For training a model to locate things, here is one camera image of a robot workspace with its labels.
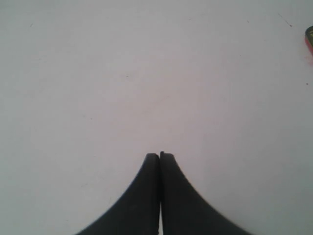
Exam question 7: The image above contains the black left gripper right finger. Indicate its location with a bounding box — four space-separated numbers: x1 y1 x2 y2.
160 152 249 235

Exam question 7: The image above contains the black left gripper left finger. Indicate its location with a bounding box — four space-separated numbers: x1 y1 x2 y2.
78 153 160 235

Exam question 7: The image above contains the gold tin lid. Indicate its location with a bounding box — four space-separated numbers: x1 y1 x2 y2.
305 26 313 54

